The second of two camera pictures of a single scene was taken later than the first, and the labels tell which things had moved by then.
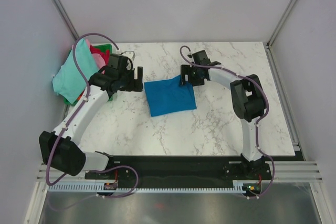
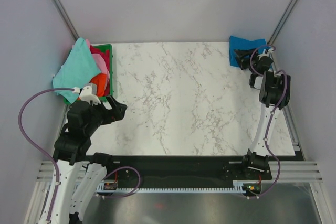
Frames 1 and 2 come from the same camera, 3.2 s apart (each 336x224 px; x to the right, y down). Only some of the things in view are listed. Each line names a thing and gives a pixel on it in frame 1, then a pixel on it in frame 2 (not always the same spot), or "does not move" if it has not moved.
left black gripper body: (128, 82) to (101, 115)
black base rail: (149, 172) does not move
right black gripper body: (193, 78) to (245, 63)
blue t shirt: (169, 96) to (237, 43)
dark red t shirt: (105, 55) does not move
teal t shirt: (67, 80) does not move
